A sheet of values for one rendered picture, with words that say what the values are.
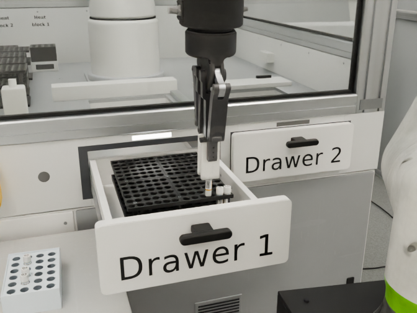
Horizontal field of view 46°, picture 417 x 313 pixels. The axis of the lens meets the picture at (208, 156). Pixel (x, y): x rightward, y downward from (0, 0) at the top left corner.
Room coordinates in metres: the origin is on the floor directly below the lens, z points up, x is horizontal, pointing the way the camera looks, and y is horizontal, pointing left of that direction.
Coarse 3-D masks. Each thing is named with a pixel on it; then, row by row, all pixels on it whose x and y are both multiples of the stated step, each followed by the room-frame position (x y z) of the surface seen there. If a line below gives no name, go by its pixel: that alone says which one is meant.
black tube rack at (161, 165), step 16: (128, 160) 0.91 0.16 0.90; (144, 160) 0.91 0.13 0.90; (160, 160) 0.91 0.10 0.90; (176, 160) 0.91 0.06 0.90; (192, 160) 0.92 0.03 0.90; (112, 176) 0.90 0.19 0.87; (128, 176) 0.83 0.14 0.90; (144, 176) 0.83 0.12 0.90; (160, 176) 0.83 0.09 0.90; (176, 176) 0.83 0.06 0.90; (192, 176) 0.83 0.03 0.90; (128, 192) 0.76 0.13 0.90; (144, 192) 0.76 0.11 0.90; (160, 192) 0.76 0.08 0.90; (176, 192) 0.76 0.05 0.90; (192, 192) 0.76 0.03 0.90; (160, 208) 0.76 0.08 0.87; (176, 208) 0.76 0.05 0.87
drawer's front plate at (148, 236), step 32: (96, 224) 0.60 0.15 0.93; (128, 224) 0.60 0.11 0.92; (160, 224) 0.61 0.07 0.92; (192, 224) 0.62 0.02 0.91; (224, 224) 0.64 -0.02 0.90; (256, 224) 0.65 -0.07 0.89; (288, 224) 0.67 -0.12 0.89; (160, 256) 0.61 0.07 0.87; (192, 256) 0.62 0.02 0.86; (224, 256) 0.64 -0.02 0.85; (256, 256) 0.66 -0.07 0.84; (288, 256) 0.67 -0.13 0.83; (128, 288) 0.60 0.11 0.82
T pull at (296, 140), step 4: (292, 140) 1.01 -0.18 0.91; (296, 140) 1.00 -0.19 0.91; (300, 140) 1.00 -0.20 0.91; (304, 140) 1.00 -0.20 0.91; (308, 140) 1.00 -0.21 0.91; (312, 140) 1.00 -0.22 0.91; (316, 140) 1.00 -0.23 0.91; (288, 144) 0.98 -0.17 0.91; (292, 144) 0.98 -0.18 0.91; (296, 144) 0.99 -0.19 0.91; (300, 144) 0.99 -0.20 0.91; (304, 144) 0.99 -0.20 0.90; (308, 144) 1.00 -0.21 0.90; (312, 144) 1.00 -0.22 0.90; (316, 144) 1.00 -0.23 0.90
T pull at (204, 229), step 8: (200, 224) 0.62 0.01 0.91; (208, 224) 0.62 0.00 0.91; (192, 232) 0.61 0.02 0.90; (200, 232) 0.60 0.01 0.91; (208, 232) 0.60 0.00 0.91; (216, 232) 0.60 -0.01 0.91; (224, 232) 0.60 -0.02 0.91; (184, 240) 0.58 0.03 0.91; (192, 240) 0.59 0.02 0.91; (200, 240) 0.59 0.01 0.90; (208, 240) 0.59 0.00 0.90; (216, 240) 0.60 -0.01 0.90
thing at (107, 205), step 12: (108, 156) 0.95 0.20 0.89; (120, 156) 0.95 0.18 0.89; (132, 156) 0.95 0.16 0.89; (144, 156) 0.96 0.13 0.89; (96, 168) 0.88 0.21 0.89; (108, 168) 0.94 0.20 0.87; (228, 168) 0.88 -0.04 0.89; (96, 180) 0.82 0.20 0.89; (108, 180) 0.94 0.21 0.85; (228, 180) 0.85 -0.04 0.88; (96, 192) 0.80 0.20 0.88; (108, 192) 0.90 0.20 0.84; (240, 192) 0.79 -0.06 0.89; (96, 204) 0.78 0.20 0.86; (108, 204) 0.84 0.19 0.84; (108, 216) 0.68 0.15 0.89; (120, 216) 0.79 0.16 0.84
